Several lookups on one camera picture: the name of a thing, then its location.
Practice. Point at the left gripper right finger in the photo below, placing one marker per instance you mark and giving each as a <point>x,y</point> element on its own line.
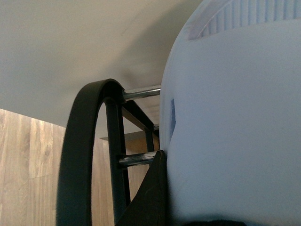
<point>216,223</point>

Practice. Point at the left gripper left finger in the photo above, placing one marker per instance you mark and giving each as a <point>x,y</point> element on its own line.
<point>148,208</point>

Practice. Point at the light blue slide sandal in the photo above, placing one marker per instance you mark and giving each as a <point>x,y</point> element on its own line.
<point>230,114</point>

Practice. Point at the black metal shoe rack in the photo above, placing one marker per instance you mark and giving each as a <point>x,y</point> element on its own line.
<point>74,193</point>

